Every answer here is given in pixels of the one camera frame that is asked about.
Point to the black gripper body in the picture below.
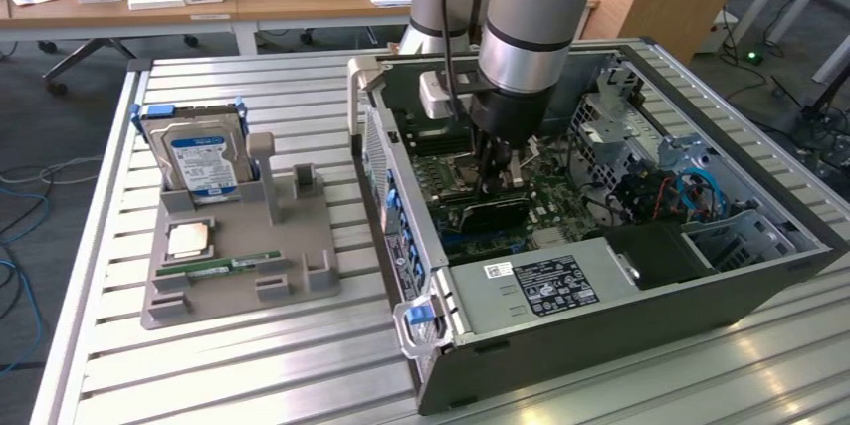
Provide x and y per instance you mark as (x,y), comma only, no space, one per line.
(511,114)

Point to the graphics card with metal bracket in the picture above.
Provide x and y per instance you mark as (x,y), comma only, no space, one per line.
(494,216)

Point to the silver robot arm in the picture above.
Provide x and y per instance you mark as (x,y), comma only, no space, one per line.
(524,22)

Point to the metal socket cover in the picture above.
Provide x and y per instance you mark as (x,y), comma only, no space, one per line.
(534,156)

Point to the CPU socket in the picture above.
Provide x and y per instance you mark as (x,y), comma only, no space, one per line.
(462,171)

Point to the green motherboard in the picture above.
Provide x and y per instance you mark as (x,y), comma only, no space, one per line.
(565,206)

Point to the silver chipset heatsink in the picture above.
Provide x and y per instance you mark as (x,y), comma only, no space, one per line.
(550,238)

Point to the blue expansion slot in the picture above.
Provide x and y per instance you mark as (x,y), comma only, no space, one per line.
(450,237)

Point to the metal drive cage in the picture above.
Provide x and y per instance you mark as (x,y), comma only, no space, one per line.
(625,156)

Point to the blue card retention clip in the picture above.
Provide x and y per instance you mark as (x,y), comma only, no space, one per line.
(418,271)

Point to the grey power supply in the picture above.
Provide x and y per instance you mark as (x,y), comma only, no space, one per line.
(504,295)

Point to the blue case latch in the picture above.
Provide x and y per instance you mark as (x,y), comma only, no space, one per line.
(418,318)

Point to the open grey PC case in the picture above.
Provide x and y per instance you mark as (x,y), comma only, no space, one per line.
(598,325)

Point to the device with green light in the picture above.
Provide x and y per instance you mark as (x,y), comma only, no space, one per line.
(753,55)

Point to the hard disk in blue carrier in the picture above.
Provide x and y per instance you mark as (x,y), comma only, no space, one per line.
(199,166)

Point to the black tripod stand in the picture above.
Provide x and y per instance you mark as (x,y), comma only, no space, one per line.
(813,109)

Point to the grey parts rack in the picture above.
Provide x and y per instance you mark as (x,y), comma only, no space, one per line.
(232,295)

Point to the silver CPU chip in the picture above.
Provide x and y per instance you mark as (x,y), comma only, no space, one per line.
(186,241)

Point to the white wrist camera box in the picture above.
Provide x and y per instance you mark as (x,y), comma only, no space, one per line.
(438,94)

